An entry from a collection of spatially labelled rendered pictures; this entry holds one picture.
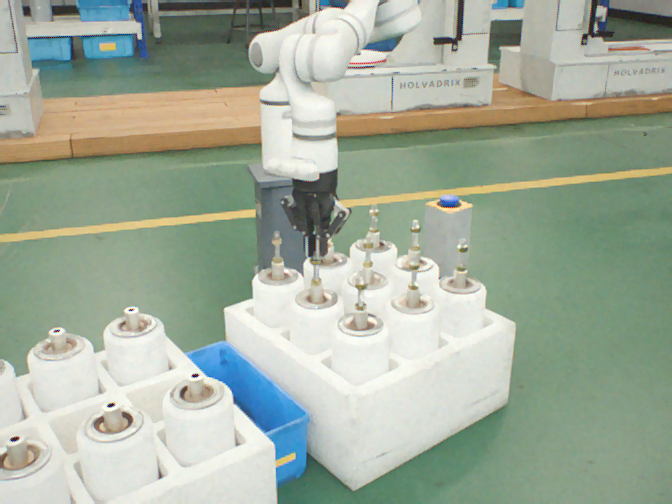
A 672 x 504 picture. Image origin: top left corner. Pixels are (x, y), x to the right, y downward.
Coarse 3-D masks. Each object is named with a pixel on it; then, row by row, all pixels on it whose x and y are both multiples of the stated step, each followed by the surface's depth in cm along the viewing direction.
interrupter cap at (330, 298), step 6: (300, 294) 129; (306, 294) 129; (324, 294) 129; (330, 294) 129; (336, 294) 129; (300, 300) 127; (306, 300) 127; (324, 300) 127; (330, 300) 127; (336, 300) 126; (300, 306) 125; (306, 306) 124; (312, 306) 125; (318, 306) 125; (324, 306) 124; (330, 306) 125
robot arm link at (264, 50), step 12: (300, 24) 153; (312, 24) 148; (264, 36) 163; (276, 36) 159; (252, 48) 167; (264, 48) 163; (276, 48) 160; (252, 60) 168; (264, 60) 164; (276, 60) 161; (264, 72) 167
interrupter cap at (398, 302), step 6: (402, 294) 129; (420, 294) 129; (396, 300) 127; (402, 300) 127; (420, 300) 127; (426, 300) 127; (432, 300) 126; (396, 306) 125; (402, 306) 125; (408, 306) 125; (420, 306) 125; (426, 306) 124; (432, 306) 124; (402, 312) 123; (408, 312) 123; (414, 312) 122; (420, 312) 122; (426, 312) 123
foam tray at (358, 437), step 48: (240, 336) 137; (288, 336) 133; (480, 336) 130; (288, 384) 127; (336, 384) 116; (384, 384) 116; (432, 384) 124; (480, 384) 133; (336, 432) 119; (384, 432) 119; (432, 432) 128
